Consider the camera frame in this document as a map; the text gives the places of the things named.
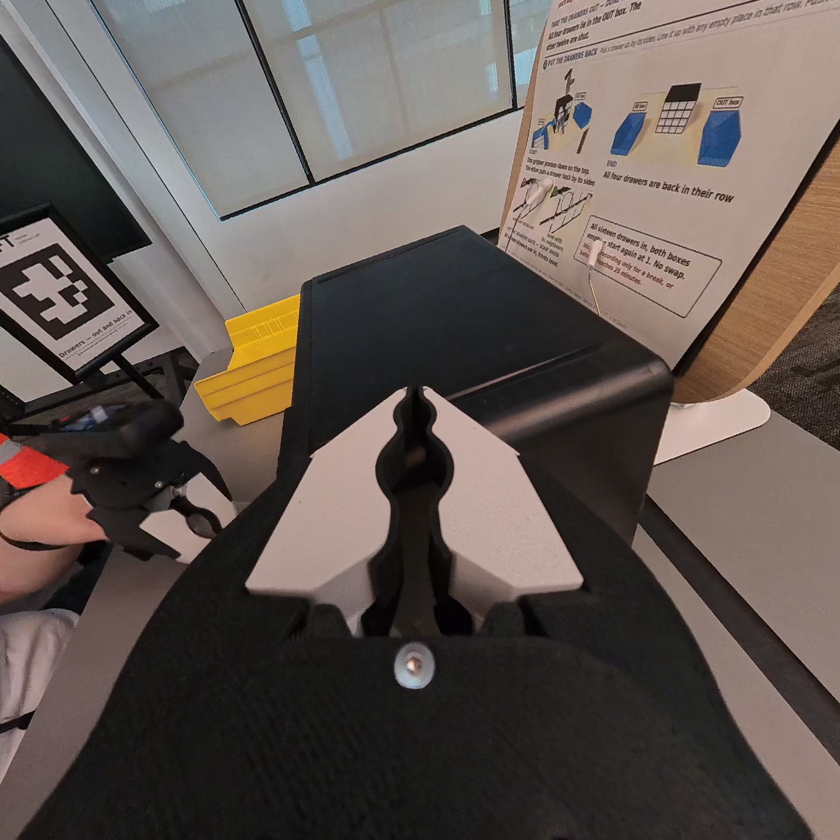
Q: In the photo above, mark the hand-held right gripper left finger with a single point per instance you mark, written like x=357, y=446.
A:
x=315, y=525

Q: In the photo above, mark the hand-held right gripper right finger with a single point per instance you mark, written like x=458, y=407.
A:
x=505, y=525

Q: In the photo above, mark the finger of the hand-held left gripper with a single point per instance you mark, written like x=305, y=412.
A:
x=216, y=508
x=172, y=535

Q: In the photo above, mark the yellow plastic bin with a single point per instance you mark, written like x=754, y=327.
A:
x=249, y=387

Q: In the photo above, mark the black drawer cabinet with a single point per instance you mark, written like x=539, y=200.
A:
x=459, y=308

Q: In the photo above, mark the person's left forearm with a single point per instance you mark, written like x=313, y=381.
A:
x=33, y=574

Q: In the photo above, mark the person's left hand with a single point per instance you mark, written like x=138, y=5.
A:
x=52, y=512

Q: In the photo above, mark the black sign stand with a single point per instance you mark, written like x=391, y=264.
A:
x=138, y=379

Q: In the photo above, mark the framed marker tag sign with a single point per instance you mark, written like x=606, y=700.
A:
x=59, y=295

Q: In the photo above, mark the person's white clothing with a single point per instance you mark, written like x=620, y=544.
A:
x=26, y=669

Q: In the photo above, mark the instruction poster on wooden board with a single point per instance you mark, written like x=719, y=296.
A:
x=754, y=328

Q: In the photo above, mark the frosted window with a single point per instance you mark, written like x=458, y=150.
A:
x=197, y=98

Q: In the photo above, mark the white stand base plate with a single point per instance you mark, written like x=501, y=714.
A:
x=715, y=423

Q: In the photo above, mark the dark wall screen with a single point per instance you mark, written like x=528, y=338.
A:
x=39, y=164

